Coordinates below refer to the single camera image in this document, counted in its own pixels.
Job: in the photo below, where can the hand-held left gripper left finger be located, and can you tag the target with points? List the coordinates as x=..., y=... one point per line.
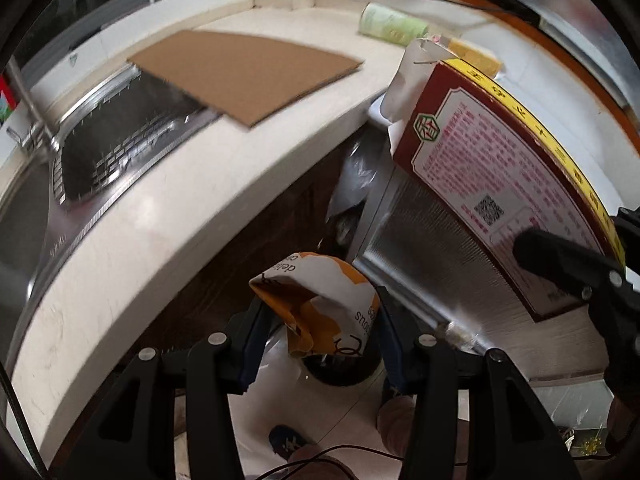
x=252, y=345

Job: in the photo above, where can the person's right hand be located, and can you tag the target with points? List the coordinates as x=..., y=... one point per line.
x=622, y=420

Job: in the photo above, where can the orange wooden trim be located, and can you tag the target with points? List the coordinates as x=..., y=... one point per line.
x=565, y=50

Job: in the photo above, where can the person's leg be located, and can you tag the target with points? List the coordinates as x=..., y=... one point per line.
x=315, y=466
x=395, y=425

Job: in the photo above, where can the trash bin with black bag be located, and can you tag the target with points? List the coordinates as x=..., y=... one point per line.
x=350, y=180

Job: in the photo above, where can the dark wooden cabinet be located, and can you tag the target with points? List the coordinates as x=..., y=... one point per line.
x=225, y=270

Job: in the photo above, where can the clear plastic bag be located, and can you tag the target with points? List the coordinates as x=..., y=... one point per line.
x=575, y=410

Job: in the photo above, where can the red yellow cardboard box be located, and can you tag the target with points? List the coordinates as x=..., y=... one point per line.
x=475, y=160

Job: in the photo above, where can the red green packet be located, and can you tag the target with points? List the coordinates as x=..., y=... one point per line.
x=6, y=96

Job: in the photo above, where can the metal faucet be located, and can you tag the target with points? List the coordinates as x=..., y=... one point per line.
x=31, y=110

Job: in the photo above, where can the green cylindrical can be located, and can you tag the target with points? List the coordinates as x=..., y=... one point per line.
x=390, y=22

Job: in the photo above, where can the brown cardboard sheet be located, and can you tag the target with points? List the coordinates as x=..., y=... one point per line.
x=240, y=75

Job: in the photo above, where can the stainless steel sink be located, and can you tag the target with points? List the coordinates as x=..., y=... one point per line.
x=30, y=220

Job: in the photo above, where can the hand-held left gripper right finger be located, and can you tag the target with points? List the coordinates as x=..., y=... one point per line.
x=392, y=345

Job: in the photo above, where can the orange white paper bag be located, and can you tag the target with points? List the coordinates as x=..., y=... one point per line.
x=320, y=290

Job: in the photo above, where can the glass window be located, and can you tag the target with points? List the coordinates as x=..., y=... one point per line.
x=75, y=10

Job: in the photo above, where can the blue shoe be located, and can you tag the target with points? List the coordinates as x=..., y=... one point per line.
x=287, y=440

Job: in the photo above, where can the dark mesh sink tray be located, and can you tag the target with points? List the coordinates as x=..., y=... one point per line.
x=115, y=145

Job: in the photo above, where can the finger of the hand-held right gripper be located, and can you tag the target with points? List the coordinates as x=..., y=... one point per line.
x=555, y=255

